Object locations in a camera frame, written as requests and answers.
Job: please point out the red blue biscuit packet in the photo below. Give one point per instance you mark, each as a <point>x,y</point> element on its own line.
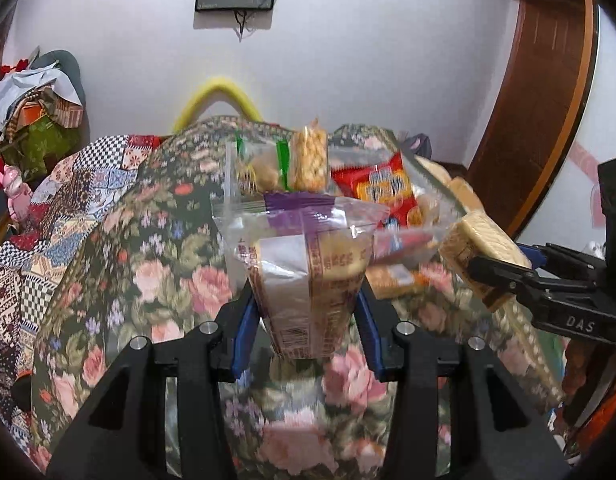
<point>368,180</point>

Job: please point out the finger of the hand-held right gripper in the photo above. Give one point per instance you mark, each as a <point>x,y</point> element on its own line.
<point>563,262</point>
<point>508,277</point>

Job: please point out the pink rabbit toy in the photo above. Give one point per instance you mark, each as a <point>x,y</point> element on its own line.
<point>17,192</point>

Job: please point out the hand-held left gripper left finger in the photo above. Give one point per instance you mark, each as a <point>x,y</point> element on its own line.
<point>245,340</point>

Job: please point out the striped brown cloth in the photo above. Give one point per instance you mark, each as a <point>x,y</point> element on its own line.
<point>63,112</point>

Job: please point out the clear plastic storage box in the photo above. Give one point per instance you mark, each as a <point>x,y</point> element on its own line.
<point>231,170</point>

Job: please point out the beige pillow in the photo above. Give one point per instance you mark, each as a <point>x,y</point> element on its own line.
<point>458,187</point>

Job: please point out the white crumpled cloth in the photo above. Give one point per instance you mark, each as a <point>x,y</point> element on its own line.
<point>18,87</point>

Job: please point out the striped brown curtain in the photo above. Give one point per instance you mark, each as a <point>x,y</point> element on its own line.
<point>0,35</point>

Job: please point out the yellow foam tube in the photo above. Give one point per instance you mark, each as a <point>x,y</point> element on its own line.
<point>218,85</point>

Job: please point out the cream cracker pack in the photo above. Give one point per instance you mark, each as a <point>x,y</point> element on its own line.
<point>480,237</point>

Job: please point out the wooden door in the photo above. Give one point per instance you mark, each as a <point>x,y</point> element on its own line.
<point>548,85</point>

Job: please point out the red flowers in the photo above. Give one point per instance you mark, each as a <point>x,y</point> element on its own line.
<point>13,66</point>

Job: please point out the clear bag of orange puffs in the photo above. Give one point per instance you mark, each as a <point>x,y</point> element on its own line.
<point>310,160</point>

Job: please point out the person's right hand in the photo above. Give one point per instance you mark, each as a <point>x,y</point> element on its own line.
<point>583,375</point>

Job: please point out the green-edged clear bread packet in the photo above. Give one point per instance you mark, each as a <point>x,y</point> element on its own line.
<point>265,172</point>

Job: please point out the floral blanket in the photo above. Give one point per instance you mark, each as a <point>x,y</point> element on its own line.
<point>163,260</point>

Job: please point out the white sliding door pink hearts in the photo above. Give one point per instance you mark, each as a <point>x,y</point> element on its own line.
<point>578,185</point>

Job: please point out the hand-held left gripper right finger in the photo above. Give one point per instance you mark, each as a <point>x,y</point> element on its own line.
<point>370,345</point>

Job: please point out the purple-topped clear bread bag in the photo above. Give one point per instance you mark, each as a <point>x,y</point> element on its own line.
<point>308,280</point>

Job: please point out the patchwork quilt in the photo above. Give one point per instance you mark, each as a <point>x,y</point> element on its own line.
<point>63,210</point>

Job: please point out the grey chair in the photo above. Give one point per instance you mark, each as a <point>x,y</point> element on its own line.
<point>68,67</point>

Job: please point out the dark bag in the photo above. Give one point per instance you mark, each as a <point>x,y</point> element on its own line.
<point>418,145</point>

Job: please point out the red blue wrapper packet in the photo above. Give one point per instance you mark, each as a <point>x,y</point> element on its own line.
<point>405,245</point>

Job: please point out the tan biscuit packet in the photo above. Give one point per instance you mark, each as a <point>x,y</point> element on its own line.
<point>395,280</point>

